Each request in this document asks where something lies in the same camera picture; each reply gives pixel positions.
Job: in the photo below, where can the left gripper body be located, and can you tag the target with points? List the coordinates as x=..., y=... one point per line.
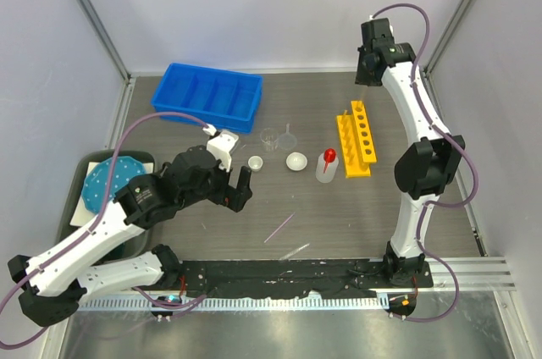
x=215, y=188

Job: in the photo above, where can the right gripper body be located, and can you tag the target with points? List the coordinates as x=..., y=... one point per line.
x=362, y=77

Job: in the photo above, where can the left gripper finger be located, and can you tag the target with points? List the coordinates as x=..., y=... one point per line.
x=245, y=178
x=236, y=199

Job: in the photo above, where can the clear glass test tube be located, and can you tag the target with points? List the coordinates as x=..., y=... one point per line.
x=363, y=95

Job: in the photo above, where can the clear glass rod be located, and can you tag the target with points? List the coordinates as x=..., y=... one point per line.
x=293, y=253

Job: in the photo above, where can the yellow test tube rack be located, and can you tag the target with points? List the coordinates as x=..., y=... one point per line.
x=356, y=141

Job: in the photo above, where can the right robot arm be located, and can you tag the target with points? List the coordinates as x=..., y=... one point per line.
x=430, y=162

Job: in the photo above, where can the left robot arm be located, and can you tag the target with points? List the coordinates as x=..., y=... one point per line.
x=55, y=283

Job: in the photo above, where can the small white crucible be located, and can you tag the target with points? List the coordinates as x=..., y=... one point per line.
x=255, y=163

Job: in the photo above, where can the clear glass beaker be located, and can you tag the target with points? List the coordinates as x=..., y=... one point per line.
x=269, y=139

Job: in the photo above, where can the white evaporating dish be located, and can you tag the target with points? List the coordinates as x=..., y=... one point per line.
x=296, y=161

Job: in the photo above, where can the clear plastic funnel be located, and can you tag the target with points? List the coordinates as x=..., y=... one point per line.
x=287, y=141

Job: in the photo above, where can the blue compartment bin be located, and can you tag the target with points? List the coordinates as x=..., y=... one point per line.
x=226, y=99

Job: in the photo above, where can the dark grey tray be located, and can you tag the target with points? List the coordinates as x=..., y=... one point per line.
x=75, y=213

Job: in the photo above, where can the teal dotted plate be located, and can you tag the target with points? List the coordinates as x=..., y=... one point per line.
x=94, y=187

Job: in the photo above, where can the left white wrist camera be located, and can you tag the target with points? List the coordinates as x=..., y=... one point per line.
x=221, y=144

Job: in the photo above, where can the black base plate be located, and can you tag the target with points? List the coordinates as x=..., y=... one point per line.
x=287, y=279

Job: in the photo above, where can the white slotted cable duct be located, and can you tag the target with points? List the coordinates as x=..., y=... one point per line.
x=313, y=302

